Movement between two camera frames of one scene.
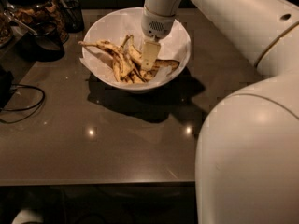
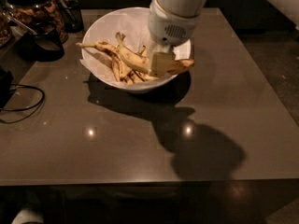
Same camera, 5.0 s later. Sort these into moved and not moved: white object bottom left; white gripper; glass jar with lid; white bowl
Moved: white gripper
Not moved: white bowl; white object bottom left; glass jar with lid
